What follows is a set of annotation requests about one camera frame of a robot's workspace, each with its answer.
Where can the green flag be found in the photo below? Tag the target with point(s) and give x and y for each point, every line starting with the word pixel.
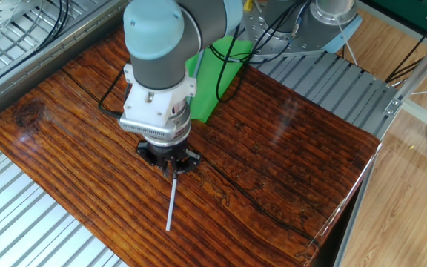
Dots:
pixel 213 81

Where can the aluminium frame post with bracket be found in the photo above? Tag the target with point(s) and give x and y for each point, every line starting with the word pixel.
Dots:
pixel 421 68

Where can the white zip tie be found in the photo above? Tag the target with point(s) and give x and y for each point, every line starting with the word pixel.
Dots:
pixel 349 48

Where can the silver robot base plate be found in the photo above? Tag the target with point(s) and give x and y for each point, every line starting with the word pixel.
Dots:
pixel 302 42

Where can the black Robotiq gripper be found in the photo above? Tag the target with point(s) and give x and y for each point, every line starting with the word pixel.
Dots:
pixel 169 155

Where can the silver metal edge rail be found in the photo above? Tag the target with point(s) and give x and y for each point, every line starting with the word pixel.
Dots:
pixel 13 81

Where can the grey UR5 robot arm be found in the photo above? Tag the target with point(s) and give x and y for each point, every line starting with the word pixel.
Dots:
pixel 161 55

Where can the wood grain board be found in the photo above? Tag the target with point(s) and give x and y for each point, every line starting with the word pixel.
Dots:
pixel 273 178

